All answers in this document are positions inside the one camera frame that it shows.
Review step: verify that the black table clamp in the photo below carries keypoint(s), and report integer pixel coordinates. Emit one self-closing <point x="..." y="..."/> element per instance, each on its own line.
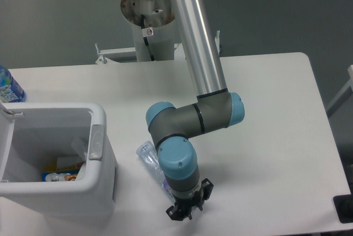
<point x="343" y="205"/>

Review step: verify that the yellow snack package in bin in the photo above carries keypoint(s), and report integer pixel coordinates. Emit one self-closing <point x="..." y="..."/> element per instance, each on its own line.
<point x="63" y="169"/>

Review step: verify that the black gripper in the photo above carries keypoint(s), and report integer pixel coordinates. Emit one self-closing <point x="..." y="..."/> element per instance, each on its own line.
<point x="185" y="202"/>

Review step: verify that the blue labelled bottle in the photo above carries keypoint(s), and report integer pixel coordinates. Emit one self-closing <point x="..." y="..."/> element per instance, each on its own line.
<point x="11" y="91"/>

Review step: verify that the clear plastic water bottle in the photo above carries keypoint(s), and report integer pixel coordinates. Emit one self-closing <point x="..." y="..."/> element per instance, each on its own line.
<point x="148" y="155"/>

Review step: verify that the white mounting bracket frame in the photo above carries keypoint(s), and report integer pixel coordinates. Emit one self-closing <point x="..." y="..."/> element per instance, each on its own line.
<point x="128" y="54"/>

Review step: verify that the white frame at right edge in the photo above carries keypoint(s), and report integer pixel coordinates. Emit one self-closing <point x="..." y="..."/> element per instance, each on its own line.
<point x="341" y="96"/>

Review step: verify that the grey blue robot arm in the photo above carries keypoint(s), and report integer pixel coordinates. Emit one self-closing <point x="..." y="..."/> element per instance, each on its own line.
<point x="171" y="128"/>

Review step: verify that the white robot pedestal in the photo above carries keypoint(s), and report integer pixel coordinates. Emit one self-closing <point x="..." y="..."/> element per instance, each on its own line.
<point x="154" y="43"/>

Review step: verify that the white bracket post with bolt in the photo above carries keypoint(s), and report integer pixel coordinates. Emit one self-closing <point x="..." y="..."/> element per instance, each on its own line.
<point x="217" y="42"/>

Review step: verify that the white open trash can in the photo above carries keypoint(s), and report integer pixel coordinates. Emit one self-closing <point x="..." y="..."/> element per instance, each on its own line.
<point x="33" y="135"/>

